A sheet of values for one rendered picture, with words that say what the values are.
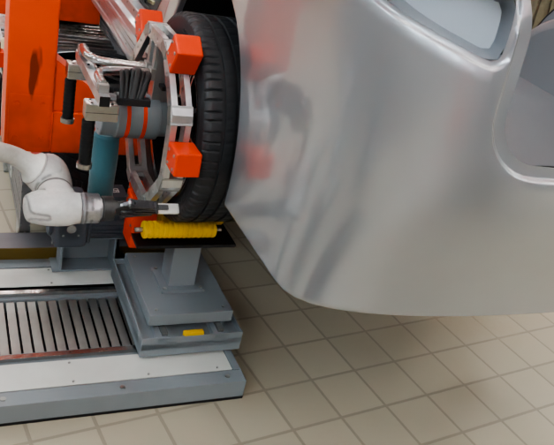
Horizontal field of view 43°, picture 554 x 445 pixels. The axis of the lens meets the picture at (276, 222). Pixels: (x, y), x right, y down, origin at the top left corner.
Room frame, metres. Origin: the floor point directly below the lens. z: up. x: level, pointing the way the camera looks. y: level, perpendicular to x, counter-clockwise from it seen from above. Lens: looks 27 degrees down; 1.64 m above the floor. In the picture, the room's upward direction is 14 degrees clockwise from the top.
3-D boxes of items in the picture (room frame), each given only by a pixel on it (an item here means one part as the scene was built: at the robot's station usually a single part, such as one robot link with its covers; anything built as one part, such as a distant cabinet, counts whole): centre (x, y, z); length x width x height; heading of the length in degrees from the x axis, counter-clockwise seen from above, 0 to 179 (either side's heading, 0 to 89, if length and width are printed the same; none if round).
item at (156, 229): (2.04, 0.31, 0.51); 0.29 x 0.06 x 0.06; 119
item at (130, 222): (2.11, 0.42, 0.48); 0.16 x 0.12 x 0.17; 119
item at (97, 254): (2.35, 0.64, 0.26); 0.42 x 0.18 x 0.35; 119
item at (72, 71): (2.14, 0.71, 0.93); 0.09 x 0.05 x 0.05; 119
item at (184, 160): (1.82, 0.29, 0.85); 0.09 x 0.08 x 0.07; 29
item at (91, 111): (1.85, 0.55, 0.93); 0.09 x 0.05 x 0.05; 119
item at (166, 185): (2.09, 0.45, 0.85); 0.54 x 0.07 x 0.54; 29
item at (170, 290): (2.18, 0.30, 0.32); 0.40 x 0.30 x 0.28; 29
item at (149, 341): (2.18, 0.30, 0.13); 0.50 x 0.36 x 0.10; 29
